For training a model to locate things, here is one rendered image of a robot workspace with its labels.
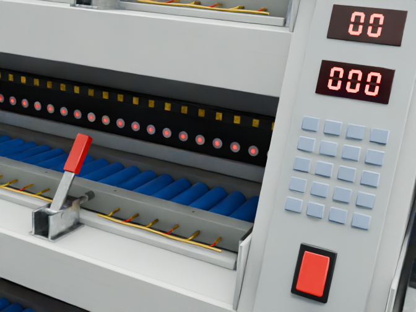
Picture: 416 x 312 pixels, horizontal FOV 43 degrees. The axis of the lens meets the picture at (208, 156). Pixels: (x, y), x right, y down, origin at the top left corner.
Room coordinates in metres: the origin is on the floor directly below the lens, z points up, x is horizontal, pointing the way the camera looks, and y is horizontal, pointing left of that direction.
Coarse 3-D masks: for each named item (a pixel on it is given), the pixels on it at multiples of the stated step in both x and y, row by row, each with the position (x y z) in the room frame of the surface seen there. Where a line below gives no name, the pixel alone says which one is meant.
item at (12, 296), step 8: (0, 280) 0.66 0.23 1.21; (0, 288) 0.64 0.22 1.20; (8, 288) 0.64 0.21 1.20; (16, 288) 0.64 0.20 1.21; (24, 288) 0.64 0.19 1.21; (0, 296) 0.64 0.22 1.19; (8, 296) 0.63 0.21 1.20; (16, 296) 0.63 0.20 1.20; (24, 296) 0.63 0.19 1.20; (32, 296) 0.63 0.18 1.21; (40, 296) 0.63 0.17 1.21; (0, 304) 0.62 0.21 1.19; (8, 304) 0.62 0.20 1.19; (16, 304) 0.62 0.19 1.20; (24, 304) 0.62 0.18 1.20; (32, 304) 0.61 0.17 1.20; (40, 304) 0.61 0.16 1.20; (48, 304) 0.62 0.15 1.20; (56, 304) 0.62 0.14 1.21; (64, 304) 0.62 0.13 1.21
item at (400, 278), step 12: (408, 228) 0.40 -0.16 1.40; (408, 240) 0.39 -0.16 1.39; (408, 252) 0.47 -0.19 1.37; (408, 264) 0.45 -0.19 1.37; (396, 276) 0.32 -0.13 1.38; (408, 276) 0.43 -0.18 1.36; (396, 288) 0.33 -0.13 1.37; (408, 288) 0.35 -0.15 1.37; (396, 300) 0.39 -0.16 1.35; (408, 300) 0.36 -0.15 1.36
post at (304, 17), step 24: (312, 0) 0.35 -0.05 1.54; (288, 72) 0.36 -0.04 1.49; (288, 96) 0.35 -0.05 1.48; (288, 120) 0.35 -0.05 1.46; (408, 120) 0.32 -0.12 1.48; (408, 144) 0.32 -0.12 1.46; (408, 168) 0.32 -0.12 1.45; (264, 192) 0.36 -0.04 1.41; (408, 192) 0.32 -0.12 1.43; (264, 216) 0.35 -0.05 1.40; (408, 216) 0.36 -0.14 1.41; (264, 240) 0.35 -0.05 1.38; (384, 240) 0.32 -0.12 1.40; (384, 264) 0.32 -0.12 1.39; (384, 288) 0.32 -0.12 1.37
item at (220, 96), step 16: (0, 64) 0.72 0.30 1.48; (16, 64) 0.71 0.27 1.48; (32, 64) 0.70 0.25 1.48; (48, 64) 0.69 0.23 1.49; (64, 64) 0.68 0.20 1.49; (80, 80) 0.66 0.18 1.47; (96, 80) 0.65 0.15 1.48; (112, 80) 0.65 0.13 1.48; (128, 80) 0.64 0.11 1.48; (144, 80) 0.63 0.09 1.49; (160, 80) 0.62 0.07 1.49; (176, 80) 0.61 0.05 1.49; (160, 96) 0.62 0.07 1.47; (176, 96) 0.61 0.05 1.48; (192, 96) 0.60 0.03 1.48; (208, 96) 0.60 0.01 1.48; (224, 96) 0.59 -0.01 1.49; (240, 96) 0.58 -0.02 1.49; (256, 96) 0.57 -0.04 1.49; (272, 96) 0.57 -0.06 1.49; (256, 112) 0.57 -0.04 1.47; (272, 112) 0.57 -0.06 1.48
